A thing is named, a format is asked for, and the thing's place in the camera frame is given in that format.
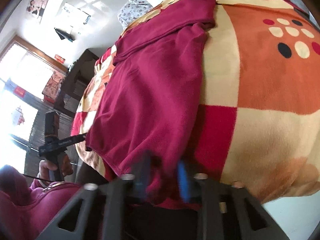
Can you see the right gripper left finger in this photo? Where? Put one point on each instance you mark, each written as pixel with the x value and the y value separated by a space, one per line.
pixel 96 212

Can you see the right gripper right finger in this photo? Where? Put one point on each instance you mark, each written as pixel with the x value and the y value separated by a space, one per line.
pixel 225 212

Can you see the maroon fleece garment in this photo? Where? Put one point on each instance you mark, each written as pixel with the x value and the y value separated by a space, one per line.
pixel 149 106

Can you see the person left hand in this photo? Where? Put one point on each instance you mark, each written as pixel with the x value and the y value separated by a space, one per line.
pixel 45 166

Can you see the red decorated box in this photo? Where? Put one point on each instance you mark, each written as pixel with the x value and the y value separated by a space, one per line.
pixel 53 87

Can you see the magenta left sleeve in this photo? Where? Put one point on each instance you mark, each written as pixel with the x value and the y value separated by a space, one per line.
pixel 27 210

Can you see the dark wooden side cabinet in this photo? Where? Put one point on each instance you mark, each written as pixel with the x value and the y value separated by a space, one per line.
pixel 82 70

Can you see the orange red patterned blanket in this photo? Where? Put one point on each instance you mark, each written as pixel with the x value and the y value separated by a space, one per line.
pixel 257 120

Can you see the floral grey quilt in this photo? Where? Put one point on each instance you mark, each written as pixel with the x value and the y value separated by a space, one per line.
pixel 132 10

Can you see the red paper wall sign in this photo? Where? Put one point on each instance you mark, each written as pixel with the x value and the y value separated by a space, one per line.
pixel 59 59

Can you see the dark cloth on wall hook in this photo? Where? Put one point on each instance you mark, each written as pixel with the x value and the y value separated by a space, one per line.
pixel 64 35

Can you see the wall calendar poster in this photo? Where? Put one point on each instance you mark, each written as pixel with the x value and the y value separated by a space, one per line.
pixel 74 16

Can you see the framed wall photo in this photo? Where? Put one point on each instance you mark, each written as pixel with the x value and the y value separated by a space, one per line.
pixel 35 9

